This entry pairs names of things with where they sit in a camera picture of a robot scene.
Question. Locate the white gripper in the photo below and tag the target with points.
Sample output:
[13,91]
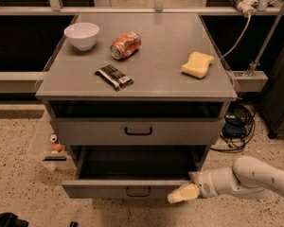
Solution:
[204,182]

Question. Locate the grey drawer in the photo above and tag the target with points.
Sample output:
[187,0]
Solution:
[137,131]
[131,172]

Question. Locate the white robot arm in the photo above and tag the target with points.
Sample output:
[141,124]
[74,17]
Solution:
[247,178]

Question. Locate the grey drawer cabinet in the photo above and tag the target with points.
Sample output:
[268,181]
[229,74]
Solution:
[159,90]

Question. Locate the grey top drawer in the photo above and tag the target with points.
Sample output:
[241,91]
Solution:
[137,131]

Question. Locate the dark cabinet at right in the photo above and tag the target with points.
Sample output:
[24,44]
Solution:
[272,103]

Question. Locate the yellow sponge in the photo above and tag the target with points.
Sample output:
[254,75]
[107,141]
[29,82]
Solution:
[197,65]

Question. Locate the small black floor object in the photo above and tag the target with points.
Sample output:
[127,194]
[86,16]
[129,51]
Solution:
[73,224]

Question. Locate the black snack packet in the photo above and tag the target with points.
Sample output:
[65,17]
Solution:
[114,77]

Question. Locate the crushed orange soda can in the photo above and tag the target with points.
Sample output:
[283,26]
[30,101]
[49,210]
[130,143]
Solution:
[124,45]

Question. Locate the clear plastic storage bin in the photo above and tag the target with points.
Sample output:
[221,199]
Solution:
[46,149]

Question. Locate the white bowl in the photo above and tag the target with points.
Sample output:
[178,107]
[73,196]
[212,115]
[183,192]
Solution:
[82,35]

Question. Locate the white power strip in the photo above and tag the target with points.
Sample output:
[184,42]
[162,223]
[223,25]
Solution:
[246,7]

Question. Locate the black bag on floor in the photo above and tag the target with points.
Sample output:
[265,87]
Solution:
[11,220]

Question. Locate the blue box with cables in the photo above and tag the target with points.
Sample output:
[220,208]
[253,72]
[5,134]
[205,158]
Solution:
[239,127]

